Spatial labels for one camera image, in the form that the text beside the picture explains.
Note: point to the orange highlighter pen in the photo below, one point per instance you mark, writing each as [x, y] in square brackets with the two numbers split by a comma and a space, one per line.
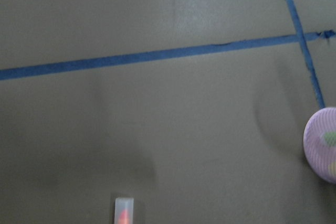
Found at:
[123, 210]

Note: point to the pink mesh pen holder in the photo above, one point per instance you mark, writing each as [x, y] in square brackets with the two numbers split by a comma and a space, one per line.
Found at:
[319, 143]

